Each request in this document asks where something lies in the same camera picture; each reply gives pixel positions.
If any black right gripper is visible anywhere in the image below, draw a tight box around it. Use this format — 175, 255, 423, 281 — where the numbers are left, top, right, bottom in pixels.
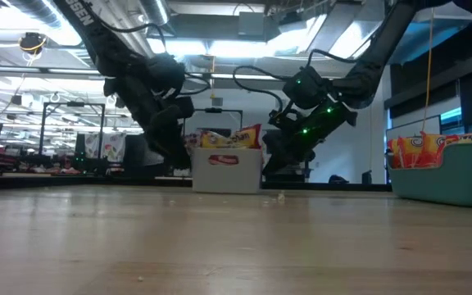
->
261, 122, 323, 177

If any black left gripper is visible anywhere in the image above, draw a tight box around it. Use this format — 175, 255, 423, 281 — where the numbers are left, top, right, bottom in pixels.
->
143, 104, 192, 169

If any light grey plastic bin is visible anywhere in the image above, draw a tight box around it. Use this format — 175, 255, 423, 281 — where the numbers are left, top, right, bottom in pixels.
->
191, 147, 264, 195

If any orange Maruchan noodle packet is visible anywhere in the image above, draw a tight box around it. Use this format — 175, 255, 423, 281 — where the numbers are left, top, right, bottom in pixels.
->
419, 130, 450, 169
435, 134, 465, 165
386, 137, 404, 170
397, 134, 425, 169

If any black equipment cart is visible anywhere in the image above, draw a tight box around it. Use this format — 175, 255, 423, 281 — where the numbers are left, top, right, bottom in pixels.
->
262, 161, 311, 184

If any white patterned panel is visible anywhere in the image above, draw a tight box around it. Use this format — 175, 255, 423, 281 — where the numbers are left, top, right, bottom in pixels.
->
83, 131, 127, 164

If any white ceiling box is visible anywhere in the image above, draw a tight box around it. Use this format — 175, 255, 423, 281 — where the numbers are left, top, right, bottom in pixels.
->
238, 11, 268, 38

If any long ceiling light bar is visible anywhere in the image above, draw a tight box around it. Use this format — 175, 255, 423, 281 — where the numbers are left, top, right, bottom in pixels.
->
0, 65, 106, 81

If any teal plastic bin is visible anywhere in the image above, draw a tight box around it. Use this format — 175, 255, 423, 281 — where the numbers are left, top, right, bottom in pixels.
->
386, 141, 472, 209

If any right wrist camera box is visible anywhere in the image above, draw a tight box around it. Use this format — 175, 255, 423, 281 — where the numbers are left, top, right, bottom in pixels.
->
267, 108, 306, 130

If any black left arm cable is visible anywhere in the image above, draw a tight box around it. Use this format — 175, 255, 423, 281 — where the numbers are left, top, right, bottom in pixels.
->
100, 20, 213, 98

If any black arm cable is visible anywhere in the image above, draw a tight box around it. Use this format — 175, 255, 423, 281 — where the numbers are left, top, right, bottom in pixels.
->
232, 48, 358, 114
100, 20, 213, 98

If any black metal rack frame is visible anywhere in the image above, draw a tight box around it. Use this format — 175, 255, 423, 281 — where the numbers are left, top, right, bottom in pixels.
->
39, 101, 107, 157

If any small silver ceiling duct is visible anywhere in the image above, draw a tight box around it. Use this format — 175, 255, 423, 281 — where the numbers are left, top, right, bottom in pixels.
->
139, 0, 182, 38

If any black ceiling camera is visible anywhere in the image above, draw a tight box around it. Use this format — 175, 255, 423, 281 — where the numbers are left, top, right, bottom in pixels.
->
17, 31, 48, 57

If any large silver ceiling duct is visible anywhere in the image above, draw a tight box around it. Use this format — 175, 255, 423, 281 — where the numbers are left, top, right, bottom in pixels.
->
4, 0, 98, 66

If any yellow hanging cord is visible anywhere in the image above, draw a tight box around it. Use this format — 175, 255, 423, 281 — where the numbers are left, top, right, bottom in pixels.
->
421, 7, 436, 133

